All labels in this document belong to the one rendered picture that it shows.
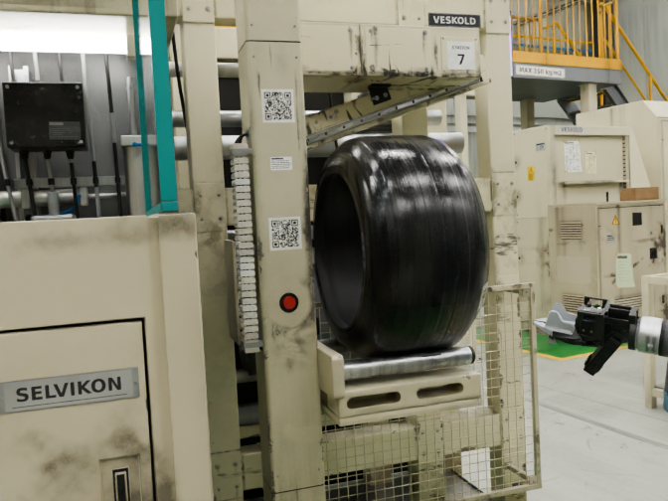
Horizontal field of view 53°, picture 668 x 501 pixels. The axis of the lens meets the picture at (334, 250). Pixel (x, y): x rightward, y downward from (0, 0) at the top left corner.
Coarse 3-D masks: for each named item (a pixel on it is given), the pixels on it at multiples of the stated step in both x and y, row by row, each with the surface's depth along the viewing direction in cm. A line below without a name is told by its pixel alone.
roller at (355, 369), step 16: (416, 352) 157; (432, 352) 157; (448, 352) 158; (464, 352) 159; (352, 368) 150; (368, 368) 151; (384, 368) 152; (400, 368) 154; (416, 368) 155; (432, 368) 157
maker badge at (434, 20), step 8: (432, 16) 224; (440, 16) 225; (448, 16) 226; (456, 16) 226; (464, 16) 227; (472, 16) 228; (432, 24) 224; (440, 24) 225; (448, 24) 226; (456, 24) 227; (464, 24) 227; (472, 24) 228; (480, 24) 229
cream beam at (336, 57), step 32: (320, 32) 180; (352, 32) 183; (384, 32) 186; (416, 32) 188; (448, 32) 192; (320, 64) 180; (352, 64) 183; (384, 64) 186; (416, 64) 189; (480, 64) 195
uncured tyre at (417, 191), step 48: (384, 144) 153; (432, 144) 156; (336, 192) 187; (384, 192) 143; (432, 192) 145; (336, 240) 192; (384, 240) 141; (432, 240) 142; (480, 240) 146; (336, 288) 189; (384, 288) 143; (432, 288) 144; (480, 288) 149; (336, 336) 172; (384, 336) 149; (432, 336) 152
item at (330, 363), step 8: (320, 344) 159; (320, 352) 153; (328, 352) 149; (336, 352) 149; (320, 360) 153; (328, 360) 147; (336, 360) 145; (320, 368) 154; (328, 368) 148; (336, 368) 145; (320, 376) 154; (328, 376) 148; (336, 376) 145; (320, 384) 155; (328, 384) 148; (336, 384) 145; (344, 384) 146; (328, 392) 149; (336, 392) 145; (344, 392) 146
